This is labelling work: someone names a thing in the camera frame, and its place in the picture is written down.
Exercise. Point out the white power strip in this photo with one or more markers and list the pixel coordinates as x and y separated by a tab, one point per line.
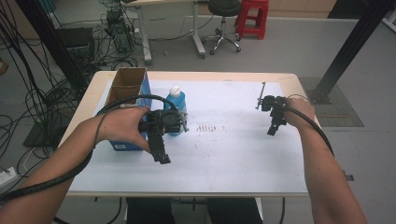
7	178

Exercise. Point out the red plastic stool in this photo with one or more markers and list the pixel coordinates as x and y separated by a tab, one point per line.
252	26

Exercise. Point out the dark floor plate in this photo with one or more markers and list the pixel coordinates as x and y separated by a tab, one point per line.
40	137

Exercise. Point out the person's right leg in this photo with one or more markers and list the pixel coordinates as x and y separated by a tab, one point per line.
233	211

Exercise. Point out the person's right hand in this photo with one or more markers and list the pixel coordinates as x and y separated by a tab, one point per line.
300	112

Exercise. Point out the grey metal bracket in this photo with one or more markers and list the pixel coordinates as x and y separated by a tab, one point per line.
348	177

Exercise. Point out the black flat case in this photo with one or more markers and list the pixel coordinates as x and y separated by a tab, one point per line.
74	39

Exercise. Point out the beige cabinet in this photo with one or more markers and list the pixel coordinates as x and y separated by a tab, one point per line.
299	6

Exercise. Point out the white table mat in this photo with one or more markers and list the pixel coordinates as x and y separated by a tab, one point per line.
218	161

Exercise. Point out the white desk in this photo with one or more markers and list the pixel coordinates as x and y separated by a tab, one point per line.
196	37

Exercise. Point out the person's left leg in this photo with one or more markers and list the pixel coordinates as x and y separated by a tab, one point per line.
149	211

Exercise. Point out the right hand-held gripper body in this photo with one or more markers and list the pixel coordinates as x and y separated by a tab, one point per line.
275	105

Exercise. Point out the grey floor mat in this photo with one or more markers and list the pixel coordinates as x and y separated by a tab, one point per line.
339	115

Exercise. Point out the person's left hand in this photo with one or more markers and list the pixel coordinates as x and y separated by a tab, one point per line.
123	124

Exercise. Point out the brown object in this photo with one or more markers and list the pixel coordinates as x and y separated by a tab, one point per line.
3	66

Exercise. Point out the black slanted metal stand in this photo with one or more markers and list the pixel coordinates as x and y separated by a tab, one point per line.
348	46

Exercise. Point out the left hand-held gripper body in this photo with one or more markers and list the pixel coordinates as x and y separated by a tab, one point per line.
163	122

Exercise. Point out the blue bottle with white cap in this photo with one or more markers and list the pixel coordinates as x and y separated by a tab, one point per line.
176	99

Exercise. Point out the blue cardboard box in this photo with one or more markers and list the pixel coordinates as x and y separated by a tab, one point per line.
127	81

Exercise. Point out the black computer tower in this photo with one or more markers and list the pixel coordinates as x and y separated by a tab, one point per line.
120	34

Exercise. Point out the black swivel stool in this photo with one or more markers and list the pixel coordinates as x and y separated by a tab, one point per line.
223	7

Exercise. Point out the black metal post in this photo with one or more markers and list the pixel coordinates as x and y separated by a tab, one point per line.
46	34

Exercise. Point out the person's leg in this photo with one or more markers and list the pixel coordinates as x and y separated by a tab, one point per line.
149	211
233	211

